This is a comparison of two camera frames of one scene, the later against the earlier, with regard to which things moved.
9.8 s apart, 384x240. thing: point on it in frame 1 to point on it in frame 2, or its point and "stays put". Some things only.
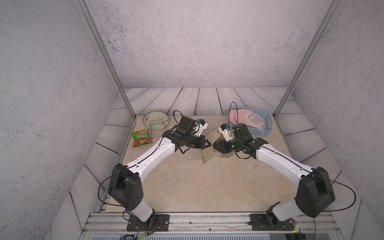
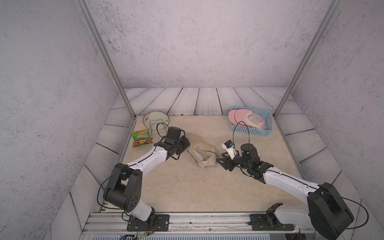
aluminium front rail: (106, 222) stays put
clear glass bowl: (156, 120) stays put
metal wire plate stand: (157, 127) stays put
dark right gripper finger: (218, 146) to (227, 162)
